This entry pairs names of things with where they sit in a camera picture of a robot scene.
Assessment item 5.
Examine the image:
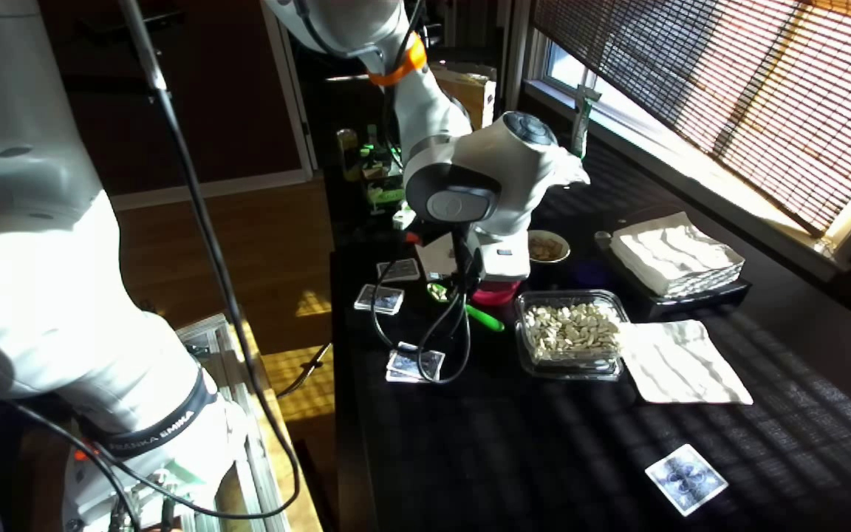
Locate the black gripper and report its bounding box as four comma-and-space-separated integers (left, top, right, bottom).
458, 229, 537, 295

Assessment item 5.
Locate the green plastic spoon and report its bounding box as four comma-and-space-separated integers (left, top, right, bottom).
423, 282, 511, 337

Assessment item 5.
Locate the pink plastic bowl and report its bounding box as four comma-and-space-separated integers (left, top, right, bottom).
466, 278, 528, 312

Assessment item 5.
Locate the dark round bowl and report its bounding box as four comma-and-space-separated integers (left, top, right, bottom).
526, 229, 576, 270

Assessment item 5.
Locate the clear container of white seeds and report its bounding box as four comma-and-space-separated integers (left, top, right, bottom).
511, 286, 633, 385

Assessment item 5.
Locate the playing card right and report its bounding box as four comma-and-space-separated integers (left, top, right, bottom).
383, 340, 449, 388

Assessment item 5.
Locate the green capped bottle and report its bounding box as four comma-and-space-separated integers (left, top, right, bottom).
356, 137, 408, 213

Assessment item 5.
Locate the orange box with cartoon face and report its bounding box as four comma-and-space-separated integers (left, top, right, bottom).
435, 63, 500, 134

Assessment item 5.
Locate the stack of white napkins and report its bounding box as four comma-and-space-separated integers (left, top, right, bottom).
606, 211, 748, 298

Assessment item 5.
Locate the black tray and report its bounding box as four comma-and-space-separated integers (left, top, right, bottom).
593, 229, 752, 322

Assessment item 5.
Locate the flat white paper napkin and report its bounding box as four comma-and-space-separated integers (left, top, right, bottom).
616, 316, 755, 409

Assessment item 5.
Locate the single blue playing card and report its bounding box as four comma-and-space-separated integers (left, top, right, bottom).
642, 440, 732, 520

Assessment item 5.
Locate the wooden window blind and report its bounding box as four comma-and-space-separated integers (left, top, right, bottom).
526, 0, 851, 244

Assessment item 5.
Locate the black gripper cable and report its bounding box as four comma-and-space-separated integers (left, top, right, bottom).
368, 230, 476, 391

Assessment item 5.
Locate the orange arm strap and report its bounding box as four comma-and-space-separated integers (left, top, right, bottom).
368, 32, 430, 91

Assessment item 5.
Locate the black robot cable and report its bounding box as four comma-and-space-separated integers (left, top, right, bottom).
113, 0, 303, 527

